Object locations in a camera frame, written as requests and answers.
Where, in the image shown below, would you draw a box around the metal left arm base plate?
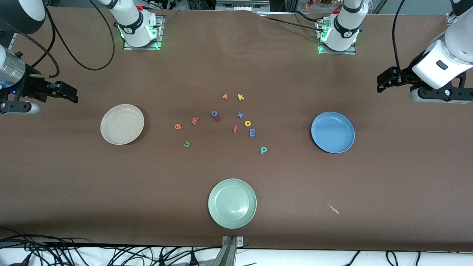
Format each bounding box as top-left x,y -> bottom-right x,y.
317,18 -> 357,55

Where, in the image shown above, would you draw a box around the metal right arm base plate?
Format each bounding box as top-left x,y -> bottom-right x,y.
123,15 -> 163,51

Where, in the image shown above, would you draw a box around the beige round plate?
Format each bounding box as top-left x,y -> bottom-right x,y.
100,104 -> 145,145

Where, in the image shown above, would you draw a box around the grey metal box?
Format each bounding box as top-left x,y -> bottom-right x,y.
215,0 -> 270,11

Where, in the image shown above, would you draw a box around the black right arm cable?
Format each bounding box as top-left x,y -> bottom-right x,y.
11,0 -> 116,79

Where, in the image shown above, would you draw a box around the tangled black cable bundle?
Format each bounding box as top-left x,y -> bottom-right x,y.
0,227 -> 222,266

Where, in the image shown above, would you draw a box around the blue round plate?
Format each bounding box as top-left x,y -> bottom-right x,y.
311,112 -> 355,154

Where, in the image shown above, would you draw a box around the brown table cover sheet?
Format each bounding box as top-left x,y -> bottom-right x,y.
0,6 -> 473,252

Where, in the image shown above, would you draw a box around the orange flowers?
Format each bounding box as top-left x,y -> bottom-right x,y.
305,0 -> 333,10

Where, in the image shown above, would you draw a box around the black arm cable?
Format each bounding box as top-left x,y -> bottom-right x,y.
11,0 -> 116,79
392,0 -> 408,72

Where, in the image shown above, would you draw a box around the thin black table cable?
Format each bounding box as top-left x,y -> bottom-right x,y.
261,16 -> 329,34
292,10 -> 326,25

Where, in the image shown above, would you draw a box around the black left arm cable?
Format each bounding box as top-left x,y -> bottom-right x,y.
392,0 -> 408,72

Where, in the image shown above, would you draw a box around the metal table edge bracket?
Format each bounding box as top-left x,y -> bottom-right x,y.
221,236 -> 244,266

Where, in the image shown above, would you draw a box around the green round plate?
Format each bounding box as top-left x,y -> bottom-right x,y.
208,178 -> 257,229

